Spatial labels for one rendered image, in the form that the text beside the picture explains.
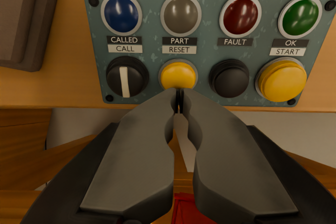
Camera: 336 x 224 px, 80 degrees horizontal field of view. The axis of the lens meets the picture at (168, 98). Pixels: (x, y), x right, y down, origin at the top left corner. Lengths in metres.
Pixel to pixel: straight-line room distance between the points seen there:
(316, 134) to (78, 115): 1.25
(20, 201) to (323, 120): 1.29
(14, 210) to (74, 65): 0.29
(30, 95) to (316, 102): 0.24
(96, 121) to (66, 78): 0.95
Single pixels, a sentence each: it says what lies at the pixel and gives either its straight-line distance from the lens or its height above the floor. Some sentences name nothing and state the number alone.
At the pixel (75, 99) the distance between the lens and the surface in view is 0.18.
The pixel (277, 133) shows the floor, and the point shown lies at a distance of 1.22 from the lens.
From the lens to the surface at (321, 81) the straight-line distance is 0.21.
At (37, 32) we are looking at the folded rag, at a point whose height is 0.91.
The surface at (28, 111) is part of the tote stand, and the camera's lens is 1.08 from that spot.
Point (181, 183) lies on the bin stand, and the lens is 0.29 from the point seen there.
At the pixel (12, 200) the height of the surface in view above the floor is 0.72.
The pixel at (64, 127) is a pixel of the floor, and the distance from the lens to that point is 1.20.
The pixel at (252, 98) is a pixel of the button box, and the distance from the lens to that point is 0.16.
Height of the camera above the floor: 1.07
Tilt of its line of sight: 87 degrees down
